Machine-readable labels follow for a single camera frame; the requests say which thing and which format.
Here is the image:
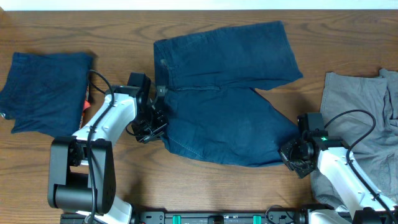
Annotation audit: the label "dark blue denim shorts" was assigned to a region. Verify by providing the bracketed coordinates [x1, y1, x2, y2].
[154, 21, 302, 167]

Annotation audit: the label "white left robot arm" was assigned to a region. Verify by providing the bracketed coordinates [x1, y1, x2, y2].
[47, 85, 165, 223]

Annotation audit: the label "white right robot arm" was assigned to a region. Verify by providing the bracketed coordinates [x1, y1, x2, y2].
[278, 136, 397, 223]

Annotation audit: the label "red printed package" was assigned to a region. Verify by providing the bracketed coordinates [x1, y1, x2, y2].
[78, 80, 91, 129]

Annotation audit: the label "grey button shirt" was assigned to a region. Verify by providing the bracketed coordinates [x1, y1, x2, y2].
[320, 68, 397, 202]

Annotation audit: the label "folded navy blue garment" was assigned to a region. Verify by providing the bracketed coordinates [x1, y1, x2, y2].
[1, 52, 93, 137]

